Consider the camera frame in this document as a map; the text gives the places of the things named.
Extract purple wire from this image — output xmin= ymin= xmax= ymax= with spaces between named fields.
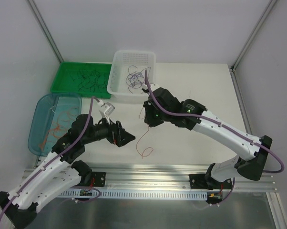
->
xmin=124 ymin=71 xmax=149 ymax=95

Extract black wire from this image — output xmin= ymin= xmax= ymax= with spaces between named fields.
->
xmin=76 ymin=63 xmax=110 ymax=90
xmin=72 ymin=71 xmax=103 ymax=93
xmin=128 ymin=64 xmax=144 ymax=77

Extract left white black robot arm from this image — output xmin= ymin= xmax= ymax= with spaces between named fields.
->
xmin=0 ymin=114 xmax=135 ymax=229

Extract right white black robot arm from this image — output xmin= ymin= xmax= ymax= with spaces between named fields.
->
xmin=143 ymin=83 xmax=272 ymax=190

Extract white perforated plastic basket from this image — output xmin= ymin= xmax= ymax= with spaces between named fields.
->
xmin=107 ymin=50 xmax=156 ymax=104

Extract translucent blue plastic tray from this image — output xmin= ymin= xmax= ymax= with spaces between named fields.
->
xmin=28 ymin=93 xmax=82 ymax=156

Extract green plastic tray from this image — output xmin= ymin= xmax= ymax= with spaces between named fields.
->
xmin=50 ymin=62 xmax=112 ymax=99

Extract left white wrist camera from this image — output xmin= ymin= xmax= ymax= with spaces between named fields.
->
xmin=97 ymin=100 xmax=115 ymax=124

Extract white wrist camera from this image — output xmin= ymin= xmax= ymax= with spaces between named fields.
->
xmin=144 ymin=83 xmax=160 ymax=92
xmin=97 ymin=100 xmax=115 ymax=124

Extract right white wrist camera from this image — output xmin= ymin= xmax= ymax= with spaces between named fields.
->
xmin=144 ymin=83 xmax=160 ymax=92

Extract aluminium rail frame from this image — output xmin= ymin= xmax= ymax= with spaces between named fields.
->
xmin=19 ymin=64 xmax=277 ymax=194

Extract black wire in white basket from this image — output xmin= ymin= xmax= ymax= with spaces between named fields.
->
xmin=128 ymin=64 xmax=144 ymax=77

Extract black wire in green tray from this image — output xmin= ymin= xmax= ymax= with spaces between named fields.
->
xmin=72 ymin=71 xmax=103 ymax=93

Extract white slotted cable duct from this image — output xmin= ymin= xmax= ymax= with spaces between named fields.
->
xmin=58 ymin=188 xmax=207 ymax=201

